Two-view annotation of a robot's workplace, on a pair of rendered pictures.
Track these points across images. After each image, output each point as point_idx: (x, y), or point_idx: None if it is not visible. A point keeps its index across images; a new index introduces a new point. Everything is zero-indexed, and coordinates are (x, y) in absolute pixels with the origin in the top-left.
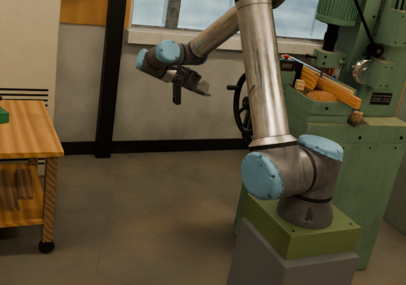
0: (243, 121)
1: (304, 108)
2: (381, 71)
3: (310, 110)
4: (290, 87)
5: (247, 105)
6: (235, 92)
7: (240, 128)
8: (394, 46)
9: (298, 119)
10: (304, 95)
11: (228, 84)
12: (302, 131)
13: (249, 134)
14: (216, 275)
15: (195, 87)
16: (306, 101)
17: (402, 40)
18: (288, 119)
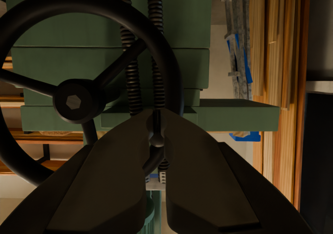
0: (156, 18)
1: (39, 109)
2: (83, 146)
3: (21, 113)
4: (101, 130)
5: (54, 100)
6: (171, 106)
7: None
8: None
9: (50, 82)
10: (56, 131)
11: (159, 146)
12: (26, 66)
13: (18, 3)
14: None
15: (173, 226)
16: (41, 124)
17: None
18: (82, 71)
